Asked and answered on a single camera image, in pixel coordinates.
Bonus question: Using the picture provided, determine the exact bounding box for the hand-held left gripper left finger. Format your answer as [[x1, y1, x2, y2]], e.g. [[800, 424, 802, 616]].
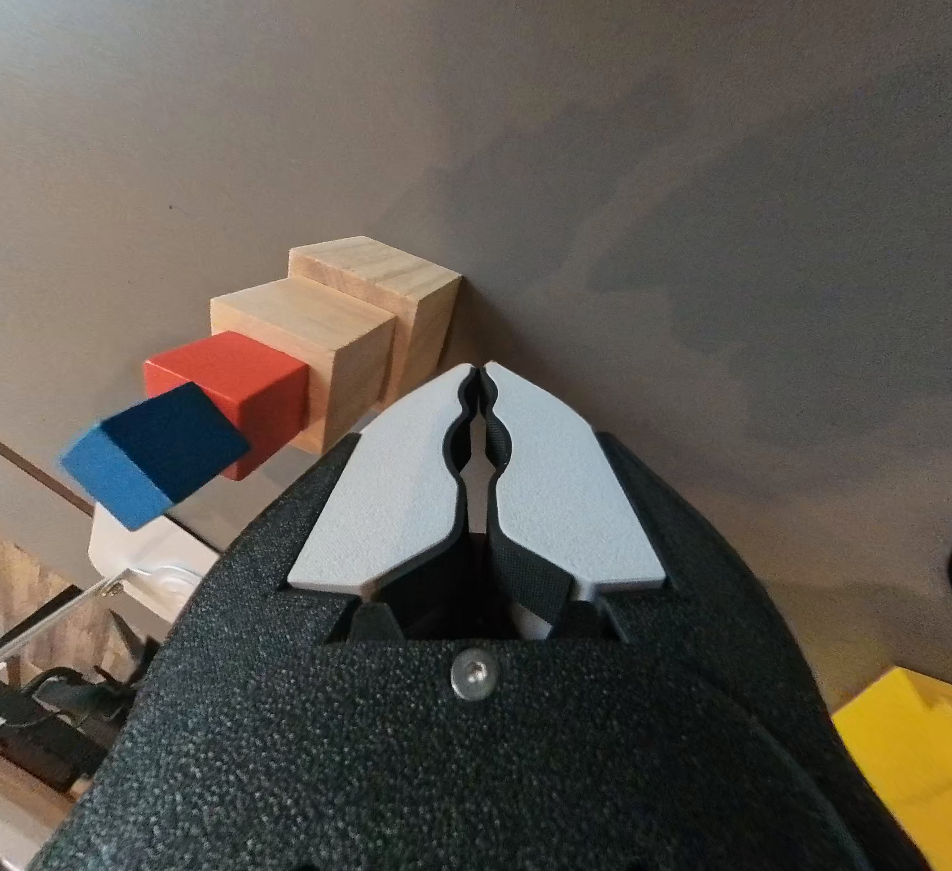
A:
[[283, 361, 481, 601]]

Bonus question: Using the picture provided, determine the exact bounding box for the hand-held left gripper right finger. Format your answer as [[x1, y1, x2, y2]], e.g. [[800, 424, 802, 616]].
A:
[[485, 361, 667, 607]]

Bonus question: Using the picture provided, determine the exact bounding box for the medium wooden cube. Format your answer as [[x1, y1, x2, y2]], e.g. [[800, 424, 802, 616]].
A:
[[210, 276, 397, 455]]

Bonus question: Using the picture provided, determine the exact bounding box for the small red cube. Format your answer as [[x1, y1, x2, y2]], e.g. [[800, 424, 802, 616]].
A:
[[143, 331, 310, 482]]

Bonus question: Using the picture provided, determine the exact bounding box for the large wooden cube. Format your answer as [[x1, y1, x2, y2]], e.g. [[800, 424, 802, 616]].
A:
[[288, 236, 462, 411]]

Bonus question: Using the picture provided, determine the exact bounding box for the tiny blue cube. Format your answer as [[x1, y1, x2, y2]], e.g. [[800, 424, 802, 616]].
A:
[[60, 382, 251, 531]]

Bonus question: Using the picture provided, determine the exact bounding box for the white document stand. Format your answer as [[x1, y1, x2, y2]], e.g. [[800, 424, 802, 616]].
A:
[[87, 502, 224, 619]]

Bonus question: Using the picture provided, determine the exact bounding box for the yellow plastic bin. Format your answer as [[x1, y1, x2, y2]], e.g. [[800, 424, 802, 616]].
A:
[[831, 668, 952, 871]]

